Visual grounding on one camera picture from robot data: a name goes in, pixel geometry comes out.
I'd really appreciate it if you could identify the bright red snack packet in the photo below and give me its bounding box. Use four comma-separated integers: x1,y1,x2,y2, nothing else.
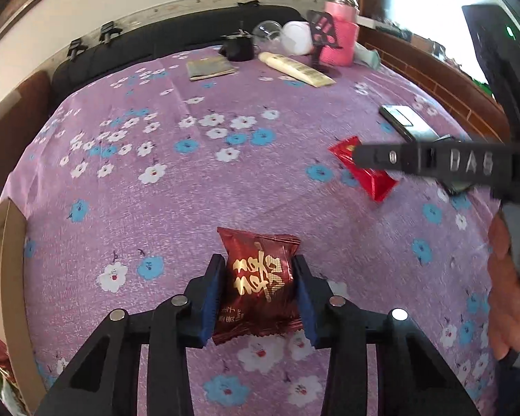
329,136,398,203

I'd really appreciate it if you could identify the dark red candy packet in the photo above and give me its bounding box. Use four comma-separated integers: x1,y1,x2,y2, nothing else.
212,227,302,345

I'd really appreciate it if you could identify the right hand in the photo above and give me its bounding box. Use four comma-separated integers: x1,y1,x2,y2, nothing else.
487,213,520,359

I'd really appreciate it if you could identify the black smartphone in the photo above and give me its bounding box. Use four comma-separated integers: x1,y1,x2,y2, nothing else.
378,103,474,196

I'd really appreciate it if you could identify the brown cardboard tray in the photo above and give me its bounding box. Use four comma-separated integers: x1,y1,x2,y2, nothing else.
0,199,46,414

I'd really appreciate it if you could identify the pink covered glass bottle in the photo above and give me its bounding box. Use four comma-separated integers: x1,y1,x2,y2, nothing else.
320,0,359,67

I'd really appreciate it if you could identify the black phone stand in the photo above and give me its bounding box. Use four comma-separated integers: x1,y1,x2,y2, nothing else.
307,9,341,78

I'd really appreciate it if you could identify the cream tube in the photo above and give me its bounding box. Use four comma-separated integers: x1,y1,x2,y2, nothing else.
258,52,335,88

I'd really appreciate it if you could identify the white jar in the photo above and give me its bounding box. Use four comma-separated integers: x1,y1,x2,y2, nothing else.
281,21,314,55

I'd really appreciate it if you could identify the purple floral tablecloth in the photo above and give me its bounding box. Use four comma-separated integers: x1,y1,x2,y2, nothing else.
2,49,497,415

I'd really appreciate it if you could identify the brown red armchair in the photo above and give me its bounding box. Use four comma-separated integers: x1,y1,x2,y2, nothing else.
0,70,51,196

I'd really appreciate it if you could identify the black ashtray cup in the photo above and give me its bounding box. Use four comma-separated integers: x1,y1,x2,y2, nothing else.
219,24,255,62

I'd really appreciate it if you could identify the small olive notebook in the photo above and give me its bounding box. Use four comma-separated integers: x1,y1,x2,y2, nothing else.
187,55,236,81

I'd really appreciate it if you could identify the black sofa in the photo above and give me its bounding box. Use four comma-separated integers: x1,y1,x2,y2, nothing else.
50,3,305,109

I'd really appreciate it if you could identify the black clip device left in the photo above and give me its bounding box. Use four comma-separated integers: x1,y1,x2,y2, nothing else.
66,38,88,61

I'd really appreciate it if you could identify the black clip device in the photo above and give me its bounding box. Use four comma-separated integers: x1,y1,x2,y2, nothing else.
66,38,88,61
99,21,123,45

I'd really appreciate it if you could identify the black clip device right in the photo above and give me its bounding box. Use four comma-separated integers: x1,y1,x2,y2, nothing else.
99,21,123,45

